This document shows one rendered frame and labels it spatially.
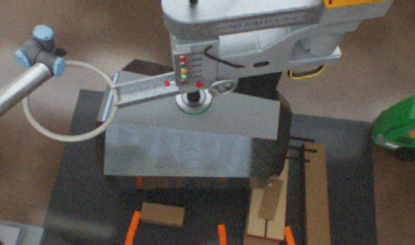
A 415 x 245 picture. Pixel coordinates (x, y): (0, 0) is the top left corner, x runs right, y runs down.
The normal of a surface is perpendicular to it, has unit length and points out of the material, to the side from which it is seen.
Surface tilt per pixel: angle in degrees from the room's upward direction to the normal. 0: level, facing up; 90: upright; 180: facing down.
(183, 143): 45
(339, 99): 0
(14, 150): 0
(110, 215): 0
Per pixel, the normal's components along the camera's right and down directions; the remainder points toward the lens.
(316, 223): 0.03, -0.40
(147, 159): -0.06, 0.36
